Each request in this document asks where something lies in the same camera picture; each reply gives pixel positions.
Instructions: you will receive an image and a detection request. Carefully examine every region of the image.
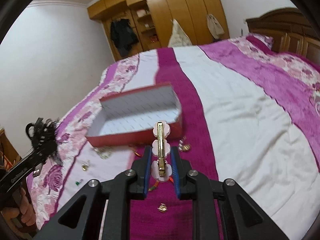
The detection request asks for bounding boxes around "gold earring piece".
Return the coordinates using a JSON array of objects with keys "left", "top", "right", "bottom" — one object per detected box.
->
[{"left": 81, "top": 160, "right": 90, "bottom": 171}]

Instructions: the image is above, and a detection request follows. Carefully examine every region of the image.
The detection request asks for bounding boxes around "beige hanging bag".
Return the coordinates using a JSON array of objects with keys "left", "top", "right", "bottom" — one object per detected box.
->
[{"left": 206, "top": 14, "right": 225, "bottom": 40}]

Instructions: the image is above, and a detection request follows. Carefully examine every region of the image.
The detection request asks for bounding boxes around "pink floral bedspread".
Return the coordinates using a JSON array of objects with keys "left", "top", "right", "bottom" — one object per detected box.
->
[{"left": 28, "top": 37, "right": 319, "bottom": 239}]

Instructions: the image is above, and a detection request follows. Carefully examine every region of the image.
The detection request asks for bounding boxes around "gold chain jewelry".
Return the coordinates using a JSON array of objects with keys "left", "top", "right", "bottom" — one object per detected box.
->
[{"left": 93, "top": 146, "right": 112, "bottom": 159}]

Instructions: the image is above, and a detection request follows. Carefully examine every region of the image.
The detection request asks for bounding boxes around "gold charm on bed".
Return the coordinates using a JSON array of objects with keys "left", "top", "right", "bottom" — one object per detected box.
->
[{"left": 157, "top": 203, "right": 168, "bottom": 213}]

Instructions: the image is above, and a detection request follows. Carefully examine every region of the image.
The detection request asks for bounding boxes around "black hanging coat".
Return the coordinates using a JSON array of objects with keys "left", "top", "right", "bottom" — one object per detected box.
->
[{"left": 110, "top": 18, "right": 139, "bottom": 57}]

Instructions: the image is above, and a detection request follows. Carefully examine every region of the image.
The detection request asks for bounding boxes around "black feather hair accessory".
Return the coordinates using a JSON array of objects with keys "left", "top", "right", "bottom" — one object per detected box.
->
[{"left": 25, "top": 118, "right": 63, "bottom": 166}]

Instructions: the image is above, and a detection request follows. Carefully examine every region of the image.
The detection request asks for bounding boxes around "green bead keychain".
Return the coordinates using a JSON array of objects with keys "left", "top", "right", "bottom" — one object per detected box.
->
[{"left": 75, "top": 179, "right": 83, "bottom": 186}]

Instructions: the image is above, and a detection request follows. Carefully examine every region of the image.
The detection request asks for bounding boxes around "person's left hand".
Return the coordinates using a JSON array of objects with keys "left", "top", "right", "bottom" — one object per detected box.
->
[{"left": 1, "top": 187, "right": 36, "bottom": 236}]

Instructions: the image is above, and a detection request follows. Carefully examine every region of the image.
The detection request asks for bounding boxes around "wooden wardrobe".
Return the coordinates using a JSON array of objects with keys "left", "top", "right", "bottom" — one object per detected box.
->
[{"left": 87, "top": 0, "right": 229, "bottom": 61}]

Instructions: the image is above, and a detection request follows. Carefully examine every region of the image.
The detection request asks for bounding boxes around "gold clip jewelry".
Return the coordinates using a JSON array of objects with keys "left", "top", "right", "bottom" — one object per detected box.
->
[{"left": 178, "top": 137, "right": 191, "bottom": 152}]

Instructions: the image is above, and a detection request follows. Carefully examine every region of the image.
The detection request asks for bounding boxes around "red multicolour string bracelet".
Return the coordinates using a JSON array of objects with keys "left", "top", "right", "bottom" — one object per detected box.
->
[{"left": 147, "top": 175, "right": 175, "bottom": 192}]

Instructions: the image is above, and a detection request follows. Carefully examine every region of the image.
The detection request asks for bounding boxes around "pink gold flower hair clip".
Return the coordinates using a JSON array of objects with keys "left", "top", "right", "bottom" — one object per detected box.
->
[{"left": 151, "top": 121, "right": 172, "bottom": 183}]

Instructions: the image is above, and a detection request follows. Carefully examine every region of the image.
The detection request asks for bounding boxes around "pink pillow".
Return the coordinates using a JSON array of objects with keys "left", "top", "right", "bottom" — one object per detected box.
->
[{"left": 246, "top": 33, "right": 274, "bottom": 50}]

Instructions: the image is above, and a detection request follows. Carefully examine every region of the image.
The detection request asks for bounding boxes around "wooden headboard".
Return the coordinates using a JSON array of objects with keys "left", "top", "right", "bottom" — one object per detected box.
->
[{"left": 246, "top": 8, "right": 319, "bottom": 64}]

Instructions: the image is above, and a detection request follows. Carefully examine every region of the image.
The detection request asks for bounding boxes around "red white cardboard box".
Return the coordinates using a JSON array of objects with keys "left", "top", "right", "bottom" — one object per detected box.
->
[{"left": 86, "top": 83, "right": 183, "bottom": 147}]

